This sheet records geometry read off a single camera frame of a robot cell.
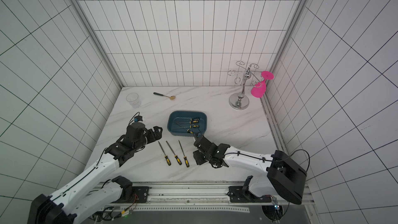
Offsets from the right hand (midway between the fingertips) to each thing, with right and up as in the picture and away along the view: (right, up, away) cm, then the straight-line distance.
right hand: (193, 156), depth 82 cm
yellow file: (0, +18, +18) cm, 25 cm away
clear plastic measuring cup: (-44, +31, +25) cm, 59 cm away
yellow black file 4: (-4, +12, +13) cm, 18 cm away
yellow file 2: (-2, +14, +15) cm, 20 cm away
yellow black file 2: (-9, -2, +1) cm, 9 cm away
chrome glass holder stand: (+32, +30, +28) cm, 52 cm away
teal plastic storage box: (+6, +16, +16) cm, 23 cm away
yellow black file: (-15, -1, +3) cm, 16 cm away
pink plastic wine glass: (+44, +38, +20) cm, 61 cm away
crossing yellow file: (-3, +16, +16) cm, 23 cm away
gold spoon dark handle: (-18, +32, +32) cm, 49 cm away
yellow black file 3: (-4, -2, +1) cm, 5 cm away
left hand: (-21, +12, +1) cm, 25 cm away
